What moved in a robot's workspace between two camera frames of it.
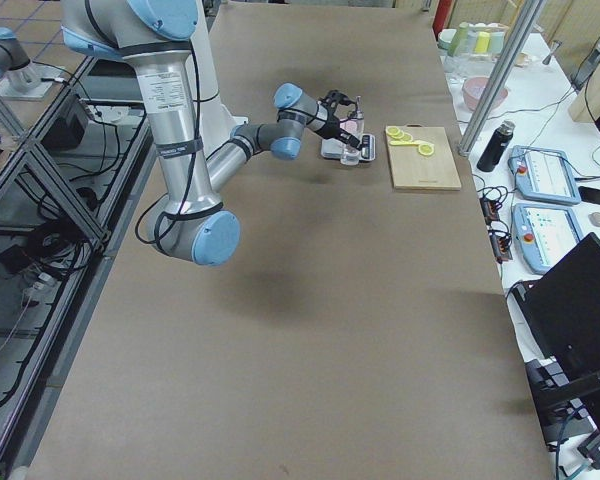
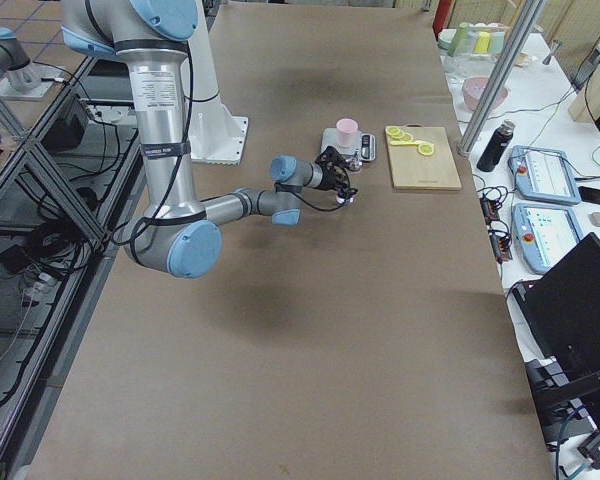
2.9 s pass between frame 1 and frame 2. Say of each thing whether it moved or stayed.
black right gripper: moved
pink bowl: stayed
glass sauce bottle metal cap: moved
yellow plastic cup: stayed
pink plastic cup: stayed
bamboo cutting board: stayed
